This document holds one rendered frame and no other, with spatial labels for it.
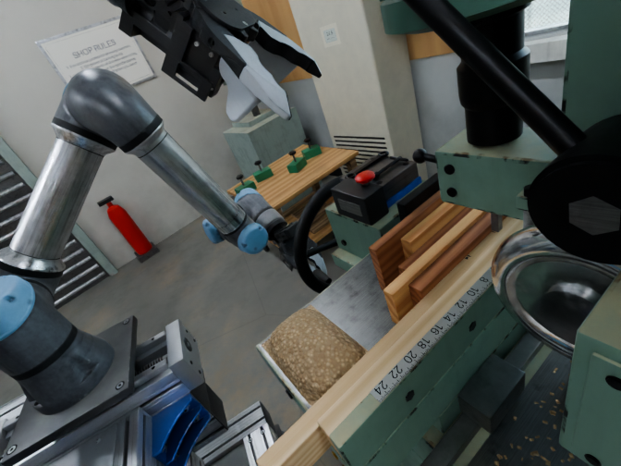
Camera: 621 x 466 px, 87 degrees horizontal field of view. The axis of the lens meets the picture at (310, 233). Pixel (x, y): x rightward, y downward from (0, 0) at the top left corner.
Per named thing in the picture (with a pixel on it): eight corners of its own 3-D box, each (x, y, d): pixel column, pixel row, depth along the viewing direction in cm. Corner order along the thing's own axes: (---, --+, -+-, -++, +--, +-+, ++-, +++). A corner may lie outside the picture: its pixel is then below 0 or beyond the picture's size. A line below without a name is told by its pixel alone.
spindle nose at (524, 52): (482, 122, 38) (476, 1, 31) (540, 123, 33) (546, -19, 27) (450, 145, 35) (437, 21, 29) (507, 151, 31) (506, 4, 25)
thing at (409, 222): (463, 215, 53) (459, 173, 49) (471, 217, 52) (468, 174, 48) (381, 289, 46) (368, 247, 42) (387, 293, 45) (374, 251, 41)
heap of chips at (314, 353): (310, 304, 48) (301, 287, 46) (379, 360, 37) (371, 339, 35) (261, 345, 45) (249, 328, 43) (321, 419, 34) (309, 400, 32)
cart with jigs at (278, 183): (324, 205, 261) (297, 128, 227) (377, 223, 217) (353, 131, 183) (259, 252, 236) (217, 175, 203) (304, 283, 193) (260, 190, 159)
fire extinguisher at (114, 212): (154, 245, 309) (114, 191, 277) (160, 251, 295) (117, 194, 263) (137, 256, 302) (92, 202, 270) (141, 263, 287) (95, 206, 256)
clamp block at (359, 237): (388, 208, 67) (379, 169, 63) (446, 226, 57) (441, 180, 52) (336, 248, 62) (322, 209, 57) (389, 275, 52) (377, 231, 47)
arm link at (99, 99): (108, 43, 51) (281, 232, 81) (100, 55, 60) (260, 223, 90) (49, 91, 49) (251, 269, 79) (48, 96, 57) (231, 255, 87)
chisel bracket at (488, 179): (473, 184, 44) (468, 124, 40) (603, 207, 33) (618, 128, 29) (439, 213, 41) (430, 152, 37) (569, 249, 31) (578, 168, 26)
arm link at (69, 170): (-43, 336, 57) (79, 53, 58) (-29, 301, 69) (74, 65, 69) (42, 341, 65) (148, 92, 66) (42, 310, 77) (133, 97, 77)
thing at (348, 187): (378, 173, 61) (371, 146, 59) (427, 183, 53) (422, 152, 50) (326, 210, 57) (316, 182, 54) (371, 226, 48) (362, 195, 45)
